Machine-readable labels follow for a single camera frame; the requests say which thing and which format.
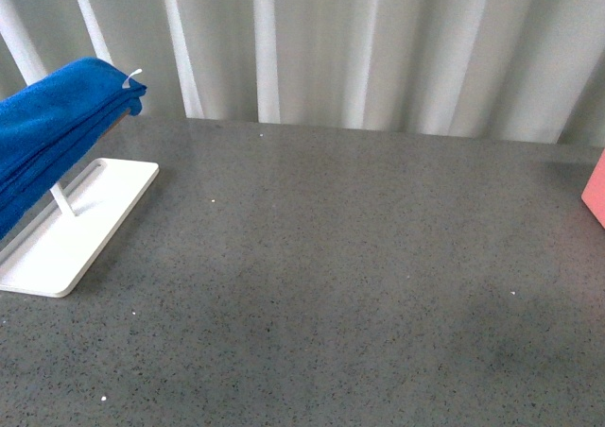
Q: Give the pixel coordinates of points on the blue microfiber cloth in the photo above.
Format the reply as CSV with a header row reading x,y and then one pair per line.
x,y
50,125

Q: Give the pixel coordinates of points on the white towel rack stand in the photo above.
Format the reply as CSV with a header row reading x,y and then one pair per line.
x,y
52,253

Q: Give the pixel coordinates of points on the pink plastic bin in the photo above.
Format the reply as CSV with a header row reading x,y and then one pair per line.
x,y
593,195

